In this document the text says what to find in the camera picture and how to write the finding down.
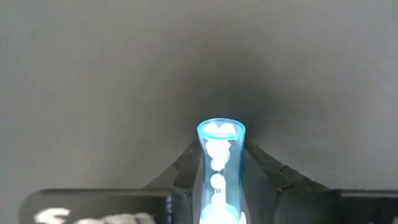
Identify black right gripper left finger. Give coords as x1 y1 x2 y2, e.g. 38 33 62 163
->
143 140 203 224

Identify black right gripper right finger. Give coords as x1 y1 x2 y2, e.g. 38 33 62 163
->
242 143 330 224

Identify teal pill bottle white cap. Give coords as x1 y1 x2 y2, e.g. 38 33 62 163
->
192 117 249 224

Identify black table mat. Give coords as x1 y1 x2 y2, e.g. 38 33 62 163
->
0 0 398 224

